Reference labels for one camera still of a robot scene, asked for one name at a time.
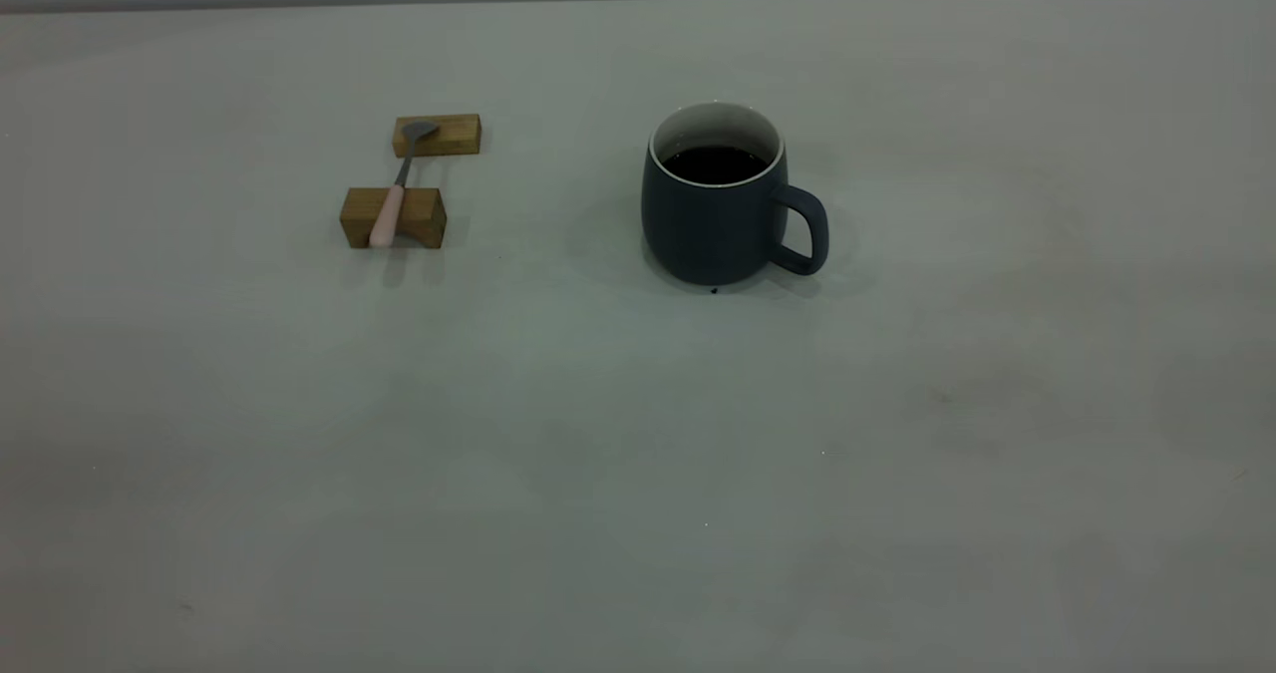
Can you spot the dark grey ceramic mug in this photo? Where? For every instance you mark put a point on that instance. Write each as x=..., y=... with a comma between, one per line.
x=703, y=234

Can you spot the dark coffee liquid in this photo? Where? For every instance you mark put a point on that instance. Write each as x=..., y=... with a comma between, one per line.
x=714, y=165

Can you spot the arched wooden block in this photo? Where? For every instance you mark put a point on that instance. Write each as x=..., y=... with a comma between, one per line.
x=424, y=209

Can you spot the rectangular wooden block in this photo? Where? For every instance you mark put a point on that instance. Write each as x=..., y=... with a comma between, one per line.
x=454, y=138

